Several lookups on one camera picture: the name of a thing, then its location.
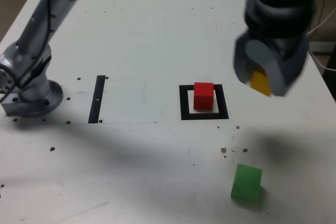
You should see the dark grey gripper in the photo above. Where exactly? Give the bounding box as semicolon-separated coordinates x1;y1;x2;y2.
233;34;308;98

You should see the yellow cube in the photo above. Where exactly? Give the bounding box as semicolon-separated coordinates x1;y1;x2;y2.
245;61;272;97

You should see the red cube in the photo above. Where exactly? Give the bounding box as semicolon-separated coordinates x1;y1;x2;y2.
193;82;214;111

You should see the green cube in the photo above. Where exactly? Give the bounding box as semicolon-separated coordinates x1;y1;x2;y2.
230;163;263;204

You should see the black tape square outline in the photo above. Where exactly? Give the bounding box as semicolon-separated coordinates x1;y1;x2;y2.
178;84;229;121

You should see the black tape strip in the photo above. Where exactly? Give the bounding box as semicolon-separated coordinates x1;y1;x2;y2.
88;75;106;124

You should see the white loose cable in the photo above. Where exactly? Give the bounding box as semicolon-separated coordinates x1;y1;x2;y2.
306;7;336;72

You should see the thin black hanging cable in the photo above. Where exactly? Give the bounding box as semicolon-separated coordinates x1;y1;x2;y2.
319;0;327;39

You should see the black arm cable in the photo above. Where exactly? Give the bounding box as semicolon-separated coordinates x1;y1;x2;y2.
0;0;55;104

